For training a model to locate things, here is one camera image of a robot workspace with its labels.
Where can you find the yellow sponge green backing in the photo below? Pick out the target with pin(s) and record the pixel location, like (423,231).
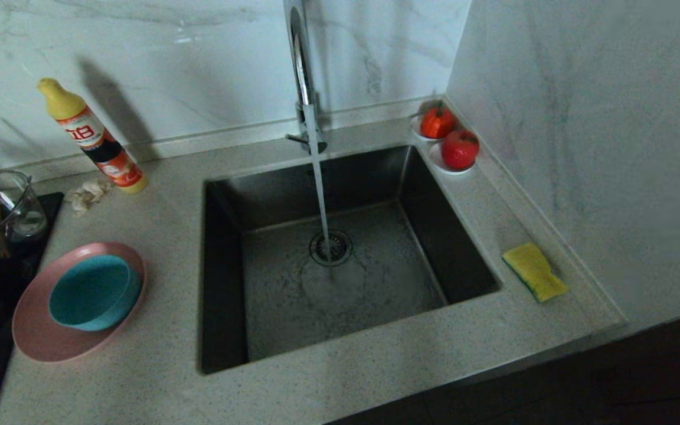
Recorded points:
(535,271)

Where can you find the yellow dish soap bottle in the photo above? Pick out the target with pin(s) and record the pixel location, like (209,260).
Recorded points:
(97,144)

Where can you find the stainless steel sink basin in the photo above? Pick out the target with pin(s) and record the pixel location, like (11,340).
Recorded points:
(293,307)

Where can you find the chrome faucet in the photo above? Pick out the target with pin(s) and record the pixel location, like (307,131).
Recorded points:
(303,77)

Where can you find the round metal drain strainer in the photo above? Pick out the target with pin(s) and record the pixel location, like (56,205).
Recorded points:
(340,248)

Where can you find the small white saucer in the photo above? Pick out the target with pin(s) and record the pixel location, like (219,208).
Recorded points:
(415,130)
(436,160)

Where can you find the orange-red tomato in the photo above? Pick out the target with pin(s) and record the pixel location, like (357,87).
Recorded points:
(437,121)

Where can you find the red apple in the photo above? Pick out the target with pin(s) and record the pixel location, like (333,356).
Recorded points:
(460,149)

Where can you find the crumpled beige tissue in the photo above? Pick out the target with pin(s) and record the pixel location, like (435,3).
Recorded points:
(86,195)

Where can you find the teal bowl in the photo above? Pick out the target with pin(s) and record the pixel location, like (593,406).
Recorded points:
(92,295)

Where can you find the clear glass pot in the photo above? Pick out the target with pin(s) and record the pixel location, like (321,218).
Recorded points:
(24,212)

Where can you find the pink plate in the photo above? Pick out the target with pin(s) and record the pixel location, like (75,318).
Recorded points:
(39,336)

